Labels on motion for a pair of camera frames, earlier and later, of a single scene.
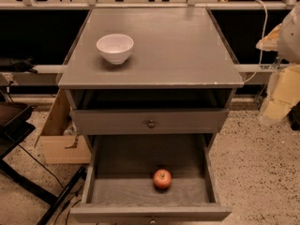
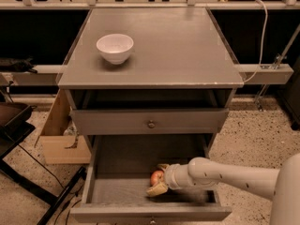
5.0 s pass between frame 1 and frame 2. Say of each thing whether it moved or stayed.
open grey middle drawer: stayed
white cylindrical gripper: moved
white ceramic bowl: stayed
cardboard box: stayed
